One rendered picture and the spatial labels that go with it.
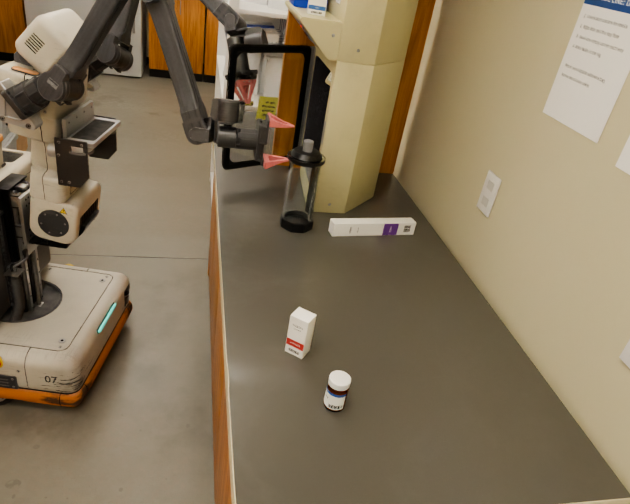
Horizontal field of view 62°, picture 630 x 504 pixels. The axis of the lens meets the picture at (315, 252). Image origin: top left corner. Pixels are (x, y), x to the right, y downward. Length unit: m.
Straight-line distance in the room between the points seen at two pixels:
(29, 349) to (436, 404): 1.53
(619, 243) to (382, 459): 0.61
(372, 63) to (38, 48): 0.96
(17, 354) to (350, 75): 1.49
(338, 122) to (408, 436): 0.93
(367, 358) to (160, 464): 1.14
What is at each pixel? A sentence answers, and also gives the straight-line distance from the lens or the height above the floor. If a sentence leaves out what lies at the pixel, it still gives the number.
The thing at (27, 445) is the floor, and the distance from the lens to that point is 2.25.
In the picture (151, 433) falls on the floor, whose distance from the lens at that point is 2.21.
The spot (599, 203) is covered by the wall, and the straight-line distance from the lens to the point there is 1.23.
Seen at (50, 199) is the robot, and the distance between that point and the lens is 1.98.
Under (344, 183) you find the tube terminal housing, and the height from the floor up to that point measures 1.05.
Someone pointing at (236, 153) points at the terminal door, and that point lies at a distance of 1.80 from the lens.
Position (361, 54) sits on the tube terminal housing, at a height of 1.44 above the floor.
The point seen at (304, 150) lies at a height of 1.18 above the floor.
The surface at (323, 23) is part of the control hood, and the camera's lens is 1.53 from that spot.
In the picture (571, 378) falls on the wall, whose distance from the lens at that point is 1.30.
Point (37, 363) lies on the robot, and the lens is 2.16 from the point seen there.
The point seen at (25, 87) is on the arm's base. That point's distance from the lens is 1.71.
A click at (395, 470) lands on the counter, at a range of 0.99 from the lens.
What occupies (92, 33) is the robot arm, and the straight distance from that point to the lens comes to 1.60.
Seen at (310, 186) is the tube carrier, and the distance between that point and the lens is 1.51.
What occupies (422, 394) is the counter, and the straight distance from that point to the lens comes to 1.14.
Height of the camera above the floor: 1.70
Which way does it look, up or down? 31 degrees down
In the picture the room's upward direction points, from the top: 10 degrees clockwise
